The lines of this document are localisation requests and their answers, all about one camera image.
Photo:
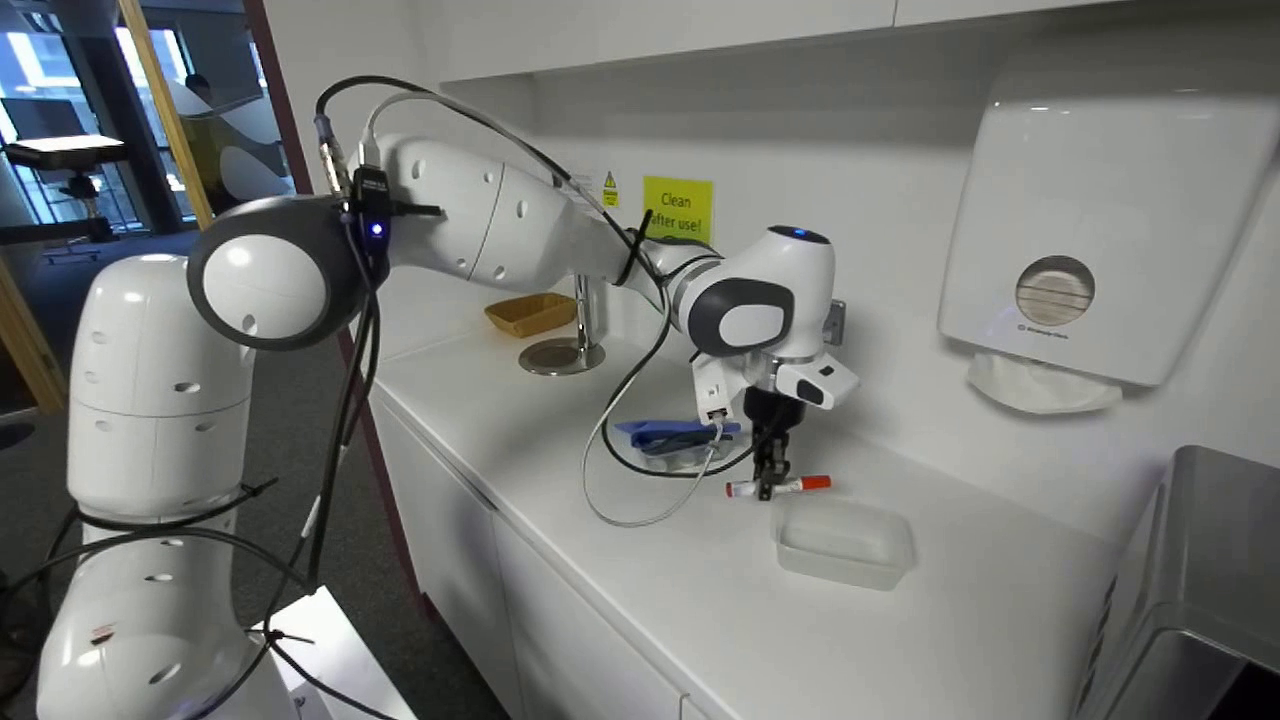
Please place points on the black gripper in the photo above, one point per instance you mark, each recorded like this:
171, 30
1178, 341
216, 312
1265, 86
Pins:
777, 411

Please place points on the red marker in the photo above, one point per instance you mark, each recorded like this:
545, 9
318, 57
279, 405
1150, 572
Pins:
804, 487

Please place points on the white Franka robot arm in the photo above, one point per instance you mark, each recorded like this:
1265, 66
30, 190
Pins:
160, 400

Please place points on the white paper towel dispenser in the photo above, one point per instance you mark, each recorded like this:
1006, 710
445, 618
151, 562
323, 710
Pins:
1105, 227

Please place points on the clear rectangular container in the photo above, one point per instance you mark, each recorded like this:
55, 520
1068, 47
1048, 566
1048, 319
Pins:
846, 547

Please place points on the chrome water tap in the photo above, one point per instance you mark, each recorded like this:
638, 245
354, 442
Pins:
591, 312

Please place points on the green yellow cleaning poster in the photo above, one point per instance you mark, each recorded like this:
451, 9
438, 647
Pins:
683, 205

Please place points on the wicker basket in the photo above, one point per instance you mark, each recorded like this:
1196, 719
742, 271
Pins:
532, 312

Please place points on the white base cabinets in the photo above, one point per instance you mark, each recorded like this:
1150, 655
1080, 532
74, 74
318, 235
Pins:
532, 614

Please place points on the yellow warning sign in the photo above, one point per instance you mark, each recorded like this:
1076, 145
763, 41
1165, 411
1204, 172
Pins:
610, 190

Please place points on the grey metal appliance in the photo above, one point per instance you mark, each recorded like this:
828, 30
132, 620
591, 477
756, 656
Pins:
1203, 587

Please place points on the white floor plate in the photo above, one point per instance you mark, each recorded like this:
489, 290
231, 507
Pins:
347, 662

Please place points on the silver wall socket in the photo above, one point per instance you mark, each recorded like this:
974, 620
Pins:
836, 323

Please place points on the white wall cabinets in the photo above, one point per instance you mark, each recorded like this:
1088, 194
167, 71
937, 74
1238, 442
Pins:
801, 32

